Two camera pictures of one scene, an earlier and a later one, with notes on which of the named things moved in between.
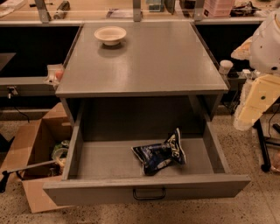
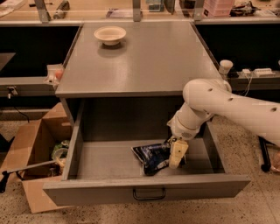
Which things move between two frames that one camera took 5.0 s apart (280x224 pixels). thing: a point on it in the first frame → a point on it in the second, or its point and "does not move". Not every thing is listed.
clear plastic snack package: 55,72 does not move
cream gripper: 266,48 → 183,131
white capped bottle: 225,66 does not move
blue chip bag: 154,157 does not move
